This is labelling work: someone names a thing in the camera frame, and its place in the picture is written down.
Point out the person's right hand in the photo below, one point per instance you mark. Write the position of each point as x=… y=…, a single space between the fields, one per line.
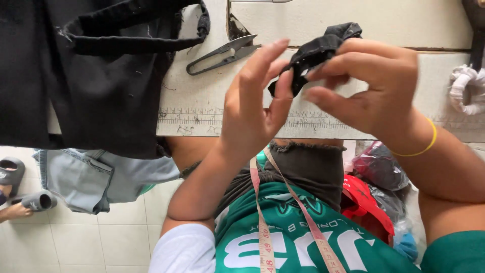
x=382 y=91

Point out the person's left hand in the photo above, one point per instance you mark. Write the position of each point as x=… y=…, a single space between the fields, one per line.
x=246 y=110

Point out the small black fabric piece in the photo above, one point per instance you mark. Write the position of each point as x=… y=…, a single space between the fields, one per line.
x=314 y=55

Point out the worn ruler strip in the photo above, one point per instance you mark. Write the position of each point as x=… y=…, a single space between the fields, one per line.
x=189 y=119

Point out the metal thread snips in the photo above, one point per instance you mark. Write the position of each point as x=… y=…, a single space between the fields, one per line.
x=227 y=53

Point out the yellow rubber band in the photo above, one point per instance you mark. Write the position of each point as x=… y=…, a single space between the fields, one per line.
x=430 y=142

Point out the clear bag of dark clothes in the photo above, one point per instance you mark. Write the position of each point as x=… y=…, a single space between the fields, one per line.
x=379 y=167

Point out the dark grey frayed shorts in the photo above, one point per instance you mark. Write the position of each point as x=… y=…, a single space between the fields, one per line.
x=310 y=170

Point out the black machine part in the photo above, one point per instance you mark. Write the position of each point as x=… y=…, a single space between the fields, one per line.
x=476 y=34

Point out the red plastic bag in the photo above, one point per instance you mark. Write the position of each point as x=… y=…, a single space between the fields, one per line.
x=365 y=204

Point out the pink measuring tape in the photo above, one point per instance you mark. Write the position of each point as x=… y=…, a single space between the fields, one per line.
x=265 y=235

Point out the green printed shirt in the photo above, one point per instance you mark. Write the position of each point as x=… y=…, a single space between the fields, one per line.
x=295 y=242

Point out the large black garment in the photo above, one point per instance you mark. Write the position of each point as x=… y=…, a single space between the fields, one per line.
x=94 y=94

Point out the white sleeve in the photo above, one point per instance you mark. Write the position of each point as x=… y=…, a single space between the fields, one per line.
x=182 y=250

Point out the blue plastic bag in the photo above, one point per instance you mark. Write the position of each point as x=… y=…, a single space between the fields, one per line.
x=406 y=246

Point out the light blue denim garment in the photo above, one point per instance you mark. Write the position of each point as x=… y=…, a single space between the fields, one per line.
x=98 y=178

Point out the grey slide sandal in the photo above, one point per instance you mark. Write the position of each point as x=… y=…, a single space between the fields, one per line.
x=38 y=201
x=11 y=172

